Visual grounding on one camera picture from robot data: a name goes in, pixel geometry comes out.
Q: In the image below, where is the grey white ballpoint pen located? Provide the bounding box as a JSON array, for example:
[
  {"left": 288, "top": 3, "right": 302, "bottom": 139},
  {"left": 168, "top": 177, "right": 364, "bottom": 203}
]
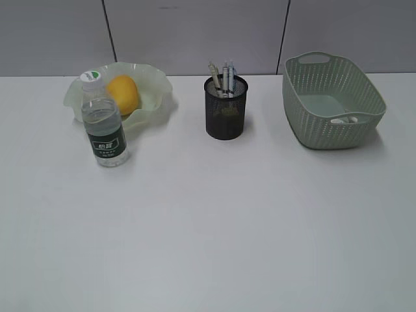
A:
[{"left": 222, "top": 61, "right": 229, "bottom": 98}]

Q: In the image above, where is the blue white ballpoint pen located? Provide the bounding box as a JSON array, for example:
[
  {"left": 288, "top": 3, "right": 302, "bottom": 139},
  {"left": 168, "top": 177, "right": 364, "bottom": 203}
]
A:
[{"left": 227, "top": 60, "right": 235, "bottom": 98}]

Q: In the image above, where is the beige white ballpoint pen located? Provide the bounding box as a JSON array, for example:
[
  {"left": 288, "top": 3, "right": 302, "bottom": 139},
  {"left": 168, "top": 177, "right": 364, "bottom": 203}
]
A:
[{"left": 209, "top": 62, "right": 224, "bottom": 98}]

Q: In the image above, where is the yellow mango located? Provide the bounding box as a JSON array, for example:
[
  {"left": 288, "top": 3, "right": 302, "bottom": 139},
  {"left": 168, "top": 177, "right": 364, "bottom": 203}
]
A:
[{"left": 107, "top": 75, "right": 140, "bottom": 116}]

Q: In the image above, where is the clear water bottle green label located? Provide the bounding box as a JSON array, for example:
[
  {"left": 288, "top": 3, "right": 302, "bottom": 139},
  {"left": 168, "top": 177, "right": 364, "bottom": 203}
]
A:
[{"left": 79, "top": 70, "right": 129, "bottom": 167}]

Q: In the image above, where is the white waste paper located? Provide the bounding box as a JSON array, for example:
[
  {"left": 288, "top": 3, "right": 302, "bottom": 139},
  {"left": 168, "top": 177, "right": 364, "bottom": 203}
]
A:
[{"left": 331, "top": 116, "right": 358, "bottom": 124}]

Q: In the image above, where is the yellow eraser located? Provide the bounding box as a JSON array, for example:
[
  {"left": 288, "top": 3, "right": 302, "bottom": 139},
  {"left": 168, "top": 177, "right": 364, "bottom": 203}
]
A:
[{"left": 220, "top": 107, "right": 239, "bottom": 117}]

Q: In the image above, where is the black mesh pen holder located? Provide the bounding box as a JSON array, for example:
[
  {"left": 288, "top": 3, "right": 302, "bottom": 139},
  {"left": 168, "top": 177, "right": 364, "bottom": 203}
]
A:
[{"left": 204, "top": 76, "right": 248, "bottom": 140}]

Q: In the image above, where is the translucent green wavy plate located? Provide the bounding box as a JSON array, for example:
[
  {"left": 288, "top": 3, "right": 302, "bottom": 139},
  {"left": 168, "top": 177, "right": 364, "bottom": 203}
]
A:
[{"left": 62, "top": 61, "right": 178, "bottom": 133}]

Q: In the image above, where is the green plastic woven basket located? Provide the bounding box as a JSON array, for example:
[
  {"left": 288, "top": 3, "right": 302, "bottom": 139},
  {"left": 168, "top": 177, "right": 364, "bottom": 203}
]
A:
[{"left": 282, "top": 51, "right": 387, "bottom": 150}]

